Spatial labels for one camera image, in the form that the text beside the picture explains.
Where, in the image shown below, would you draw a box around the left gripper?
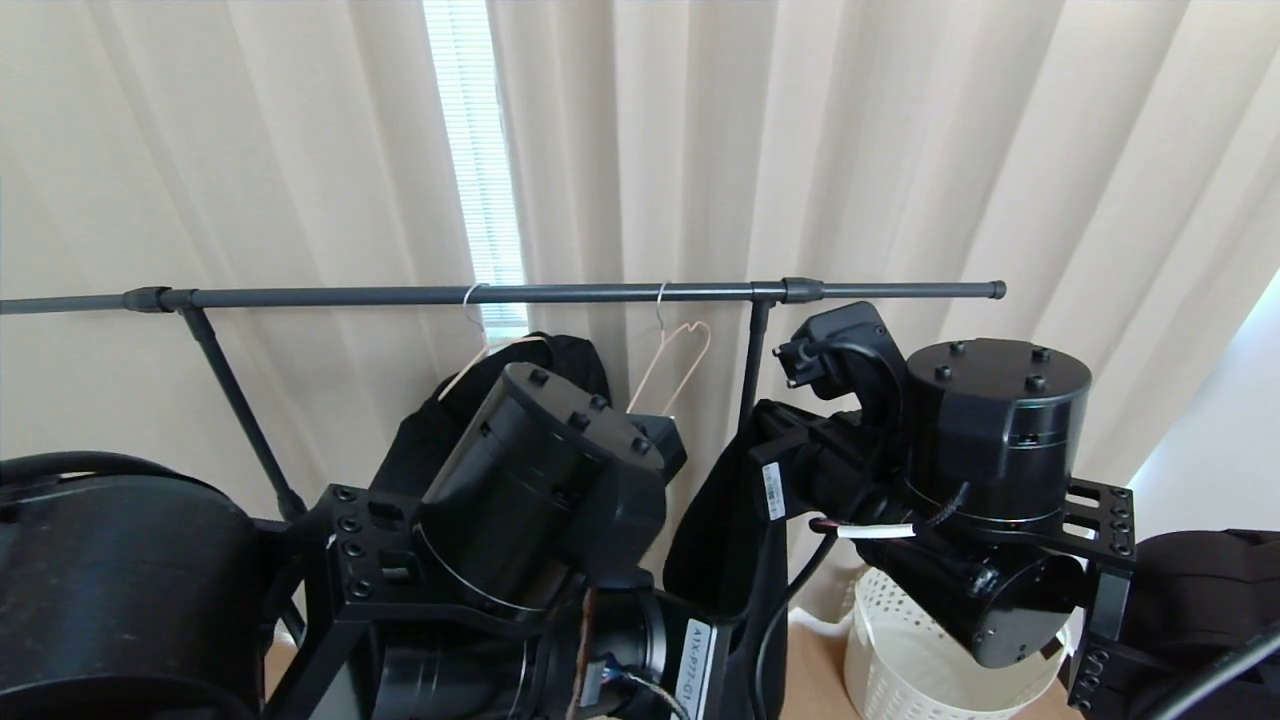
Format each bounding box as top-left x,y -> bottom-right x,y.
370,585 -> 746,720

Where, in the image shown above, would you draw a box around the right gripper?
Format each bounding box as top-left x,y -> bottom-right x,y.
750,400 -> 906,521

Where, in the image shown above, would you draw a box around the black garment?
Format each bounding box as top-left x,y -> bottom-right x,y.
663,400 -> 791,720

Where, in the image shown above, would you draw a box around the pink clothes hanger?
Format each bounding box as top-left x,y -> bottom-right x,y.
627,280 -> 713,416
438,283 -> 551,403

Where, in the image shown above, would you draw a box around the black shorts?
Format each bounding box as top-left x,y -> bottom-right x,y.
370,333 -> 613,501

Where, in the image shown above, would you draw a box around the white laundry basket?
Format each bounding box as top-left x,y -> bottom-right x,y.
843,565 -> 1073,720

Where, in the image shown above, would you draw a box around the black clothes rack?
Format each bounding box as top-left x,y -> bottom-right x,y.
0,278 -> 1008,523

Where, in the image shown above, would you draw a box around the beige curtain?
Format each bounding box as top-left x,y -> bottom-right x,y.
0,0 -> 536,501
488,0 -> 1280,626

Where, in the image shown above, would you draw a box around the window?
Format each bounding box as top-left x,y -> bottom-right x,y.
422,0 -> 531,341

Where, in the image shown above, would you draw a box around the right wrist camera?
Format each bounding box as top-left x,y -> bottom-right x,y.
775,302 -> 909,421

